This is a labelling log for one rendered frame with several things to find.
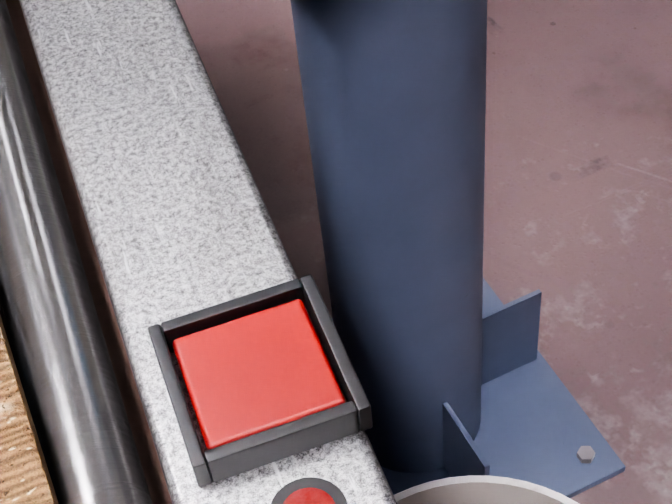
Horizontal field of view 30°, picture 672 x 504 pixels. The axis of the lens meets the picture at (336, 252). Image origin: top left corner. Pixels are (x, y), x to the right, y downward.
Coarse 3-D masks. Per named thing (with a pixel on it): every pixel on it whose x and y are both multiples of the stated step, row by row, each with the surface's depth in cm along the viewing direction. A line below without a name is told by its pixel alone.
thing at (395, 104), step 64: (320, 0) 101; (384, 0) 98; (448, 0) 100; (320, 64) 107; (384, 64) 103; (448, 64) 105; (320, 128) 114; (384, 128) 109; (448, 128) 111; (320, 192) 123; (384, 192) 115; (448, 192) 117; (384, 256) 122; (448, 256) 124; (384, 320) 131; (448, 320) 132; (512, 320) 154; (384, 384) 140; (448, 384) 141; (512, 384) 161; (384, 448) 151; (448, 448) 148; (512, 448) 155; (576, 448) 154
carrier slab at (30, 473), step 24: (0, 336) 54; (0, 360) 53; (0, 384) 53; (0, 408) 52; (24, 408) 52; (0, 432) 51; (24, 432) 51; (0, 456) 50; (24, 456) 50; (0, 480) 50; (24, 480) 49; (48, 480) 50
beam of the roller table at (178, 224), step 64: (64, 0) 73; (128, 0) 72; (64, 64) 69; (128, 64) 68; (192, 64) 68; (64, 128) 66; (128, 128) 65; (192, 128) 65; (128, 192) 62; (192, 192) 62; (256, 192) 62; (128, 256) 59; (192, 256) 59; (256, 256) 59; (128, 320) 57; (320, 448) 52
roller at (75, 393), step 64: (0, 0) 74; (0, 64) 69; (0, 128) 65; (0, 192) 62; (0, 256) 60; (64, 256) 60; (64, 320) 57; (64, 384) 54; (64, 448) 52; (128, 448) 53
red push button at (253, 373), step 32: (256, 320) 55; (288, 320) 54; (192, 352) 54; (224, 352) 54; (256, 352) 53; (288, 352) 53; (320, 352) 53; (192, 384) 53; (224, 384) 52; (256, 384) 52; (288, 384) 52; (320, 384) 52; (224, 416) 51; (256, 416) 51; (288, 416) 51
